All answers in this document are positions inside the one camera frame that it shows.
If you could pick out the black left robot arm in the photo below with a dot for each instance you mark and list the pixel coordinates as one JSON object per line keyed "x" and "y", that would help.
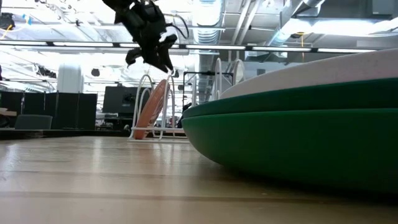
{"x": 124, "y": 6}

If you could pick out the green flat plate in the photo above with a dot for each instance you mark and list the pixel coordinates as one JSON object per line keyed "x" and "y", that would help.
{"x": 311, "y": 99}

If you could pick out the silver ventilation duct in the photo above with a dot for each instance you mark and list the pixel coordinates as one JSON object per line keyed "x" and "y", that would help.
{"x": 208, "y": 31}

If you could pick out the green deep plate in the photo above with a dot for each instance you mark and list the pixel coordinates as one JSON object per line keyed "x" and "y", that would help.
{"x": 295, "y": 146}

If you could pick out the brown plate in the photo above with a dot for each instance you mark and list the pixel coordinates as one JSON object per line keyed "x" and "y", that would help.
{"x": 150, "y": 112}

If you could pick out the black room divider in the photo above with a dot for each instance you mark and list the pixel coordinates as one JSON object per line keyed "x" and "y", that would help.
{"x": 71, "y": 109}

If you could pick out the large white plate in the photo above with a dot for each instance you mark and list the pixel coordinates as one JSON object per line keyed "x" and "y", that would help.
{"x": 326, "y": 71}

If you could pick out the white round column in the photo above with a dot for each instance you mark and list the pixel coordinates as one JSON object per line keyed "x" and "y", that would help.
{"x": 70, "y": 79}

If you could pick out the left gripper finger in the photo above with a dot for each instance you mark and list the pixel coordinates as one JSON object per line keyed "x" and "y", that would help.
{"x": 161, "y": 60}
{"x": 168, "y": 59}

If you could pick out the black background rig frame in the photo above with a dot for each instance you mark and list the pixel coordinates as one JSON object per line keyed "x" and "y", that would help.
{"x": 205, "y": 73}

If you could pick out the grey chair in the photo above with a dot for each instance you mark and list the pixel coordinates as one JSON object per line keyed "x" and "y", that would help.
{"x": 32, "y": 122}

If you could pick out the large black monitor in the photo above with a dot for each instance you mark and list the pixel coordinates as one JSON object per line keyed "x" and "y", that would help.
{"x": 121, "y": 99}

